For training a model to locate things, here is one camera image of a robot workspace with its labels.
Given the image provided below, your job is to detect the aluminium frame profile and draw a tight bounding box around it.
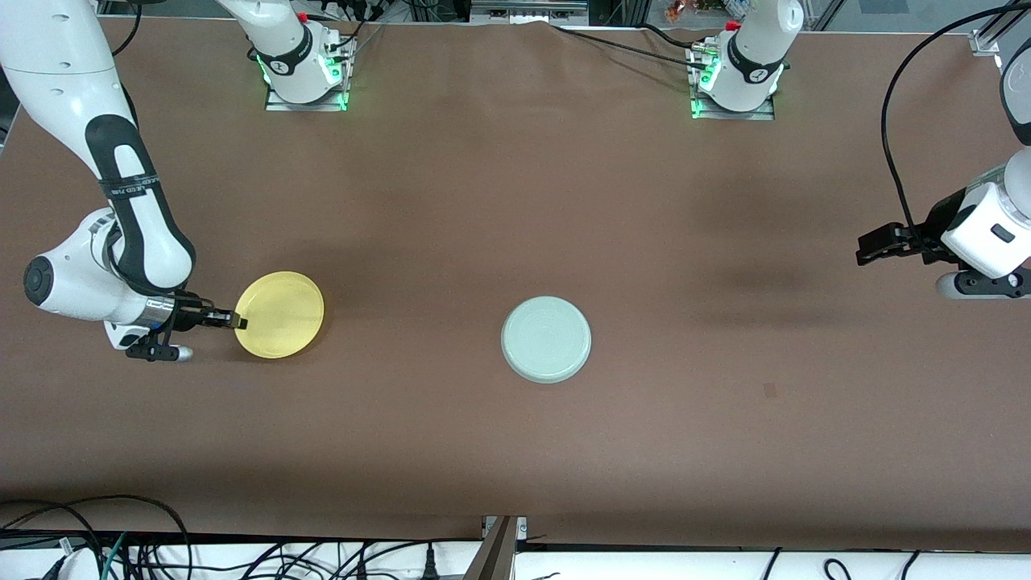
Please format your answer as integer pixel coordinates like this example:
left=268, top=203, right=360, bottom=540
left=464, top=516, right=528, bottom=580

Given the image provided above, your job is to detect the black looping cable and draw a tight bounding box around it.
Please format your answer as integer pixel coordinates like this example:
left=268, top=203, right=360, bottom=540
left=0, top=494, right=192, bottom=580

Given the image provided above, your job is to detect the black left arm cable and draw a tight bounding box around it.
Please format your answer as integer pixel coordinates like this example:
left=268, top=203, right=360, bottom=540
left=880, top=2, right=1031, bottom=242

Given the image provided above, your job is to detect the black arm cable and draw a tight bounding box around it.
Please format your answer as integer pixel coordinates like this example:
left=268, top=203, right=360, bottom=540
left=880, top=2, right=1031, bottom=242
left=111, top=0, right=144, bottom=57

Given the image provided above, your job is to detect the green cable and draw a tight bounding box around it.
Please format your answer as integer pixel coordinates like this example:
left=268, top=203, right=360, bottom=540
left=101, top=532, right=130, bottom=580

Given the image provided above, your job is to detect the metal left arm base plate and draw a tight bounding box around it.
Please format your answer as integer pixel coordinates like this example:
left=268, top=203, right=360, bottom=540
left=690, top=44, right=776, bottom=122

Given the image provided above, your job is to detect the long black table cable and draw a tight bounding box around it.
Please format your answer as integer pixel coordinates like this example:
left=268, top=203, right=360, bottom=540
left=548, top=23, right=710, bottom=67

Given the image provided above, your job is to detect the yellow round plate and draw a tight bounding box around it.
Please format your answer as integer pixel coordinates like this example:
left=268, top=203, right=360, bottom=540
left=234, top=271, right=325, bottom=360

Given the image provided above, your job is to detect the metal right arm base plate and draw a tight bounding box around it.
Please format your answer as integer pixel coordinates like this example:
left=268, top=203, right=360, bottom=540
left=264, top=40, right=350, bottom=112

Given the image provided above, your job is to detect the short black table cable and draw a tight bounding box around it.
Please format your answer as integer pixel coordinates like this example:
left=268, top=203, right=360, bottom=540
left=636, top=23, right=700, bottom=48

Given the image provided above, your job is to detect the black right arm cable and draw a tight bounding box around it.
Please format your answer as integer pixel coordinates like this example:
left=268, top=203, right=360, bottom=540
left=111, top=0, right=144, bottom=57

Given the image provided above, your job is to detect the pale green round plate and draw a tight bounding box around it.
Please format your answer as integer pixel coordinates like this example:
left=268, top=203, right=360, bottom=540
left=501, top=296, right=593, bottom=384

